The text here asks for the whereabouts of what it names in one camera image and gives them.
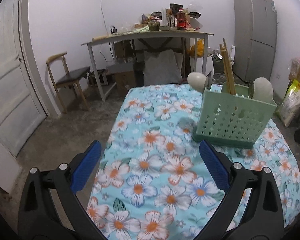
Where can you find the cream white rice paddle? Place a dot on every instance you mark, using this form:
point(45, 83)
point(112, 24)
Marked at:
point(263, 90)

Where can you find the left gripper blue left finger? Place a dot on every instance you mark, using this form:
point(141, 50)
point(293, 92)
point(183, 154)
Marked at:
point(83, 164)

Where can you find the white-legged wooden desk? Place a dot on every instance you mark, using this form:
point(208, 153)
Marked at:
point(154, 42)

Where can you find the red drink bottle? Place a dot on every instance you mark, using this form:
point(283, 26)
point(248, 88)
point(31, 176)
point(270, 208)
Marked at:
point(181, 20)

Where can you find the white yellow rice bag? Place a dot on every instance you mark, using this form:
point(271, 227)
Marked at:
point(289, 110)

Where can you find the cream white ladle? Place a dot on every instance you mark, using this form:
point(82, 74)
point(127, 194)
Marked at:
point(197, 81)

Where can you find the white panelled door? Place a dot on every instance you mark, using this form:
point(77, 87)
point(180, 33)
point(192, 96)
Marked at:
point(20, 110)

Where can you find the yellow plastic bag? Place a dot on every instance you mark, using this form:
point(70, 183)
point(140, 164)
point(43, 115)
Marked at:
point(197, 49)

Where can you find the wooden chair black seat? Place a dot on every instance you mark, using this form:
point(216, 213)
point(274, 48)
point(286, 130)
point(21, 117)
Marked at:
point(70, 78)

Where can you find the wooden chopstick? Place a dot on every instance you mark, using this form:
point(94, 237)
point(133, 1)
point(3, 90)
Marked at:
point(226, 72)
point(228, 67)

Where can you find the grey white sack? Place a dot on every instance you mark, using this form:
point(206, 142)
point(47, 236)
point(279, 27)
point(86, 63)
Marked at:
point(162, 68)

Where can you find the dark green bag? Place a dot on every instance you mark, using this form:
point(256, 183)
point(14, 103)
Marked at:
point(217, 60)

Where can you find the floral blue tablecloth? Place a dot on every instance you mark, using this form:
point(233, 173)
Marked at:
point(152, 182)

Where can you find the cardboard box under desk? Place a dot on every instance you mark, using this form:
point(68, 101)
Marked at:
point(125, 81)

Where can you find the green perforated utensil holder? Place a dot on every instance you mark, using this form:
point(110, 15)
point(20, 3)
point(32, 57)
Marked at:
point(231, 120)

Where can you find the green jar on desk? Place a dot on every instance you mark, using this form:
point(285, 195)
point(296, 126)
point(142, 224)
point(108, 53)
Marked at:
point(154, 25)

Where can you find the silver grey refrigerator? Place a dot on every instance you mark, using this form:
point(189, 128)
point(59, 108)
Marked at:
point(255, 38)

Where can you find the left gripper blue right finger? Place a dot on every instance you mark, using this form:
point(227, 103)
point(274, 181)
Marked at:
point(217, 164)

